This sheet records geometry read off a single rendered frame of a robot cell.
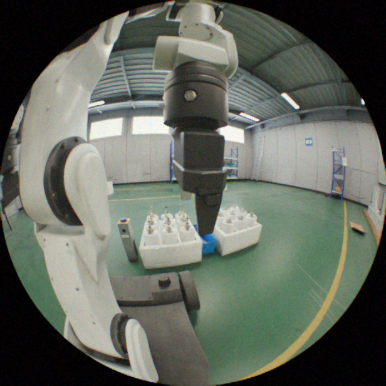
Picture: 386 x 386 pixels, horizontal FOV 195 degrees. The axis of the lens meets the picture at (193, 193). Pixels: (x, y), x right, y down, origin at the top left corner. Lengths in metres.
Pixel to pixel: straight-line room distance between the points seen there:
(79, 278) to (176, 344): 0.33
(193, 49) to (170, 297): 0.60
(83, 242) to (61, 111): 0.19
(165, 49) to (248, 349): 0.82
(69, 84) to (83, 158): 0.13
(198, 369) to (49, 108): 0.58
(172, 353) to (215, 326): 0.27
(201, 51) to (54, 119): 0.20
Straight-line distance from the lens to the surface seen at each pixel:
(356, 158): 6.39
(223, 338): 0.63
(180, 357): 0.45
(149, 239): 0.71
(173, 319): 0.47
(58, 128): 0.21
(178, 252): 0.74
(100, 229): 0.20
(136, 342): 0.31
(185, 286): 0.49
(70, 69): 0.24
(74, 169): 0.17
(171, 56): 0.19
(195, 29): 0.27
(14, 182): 0.44
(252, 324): 0.68
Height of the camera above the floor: 0.62
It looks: 12 degrees down
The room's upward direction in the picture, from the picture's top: straight up
